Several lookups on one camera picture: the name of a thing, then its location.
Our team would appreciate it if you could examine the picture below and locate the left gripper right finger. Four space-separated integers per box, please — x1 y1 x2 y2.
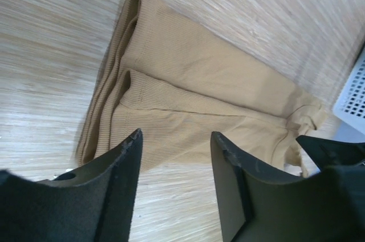
210 132 364 241

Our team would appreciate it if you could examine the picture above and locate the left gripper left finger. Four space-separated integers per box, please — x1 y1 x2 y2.
1 130 143 241

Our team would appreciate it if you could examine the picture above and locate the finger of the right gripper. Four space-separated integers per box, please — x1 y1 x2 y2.
296 135 364 170

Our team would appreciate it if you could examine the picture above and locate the tan tank top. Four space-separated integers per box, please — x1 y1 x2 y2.
76 0 326 171

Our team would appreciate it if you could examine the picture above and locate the white plastic laundry basket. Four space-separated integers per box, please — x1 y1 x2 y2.
332 50 364 126

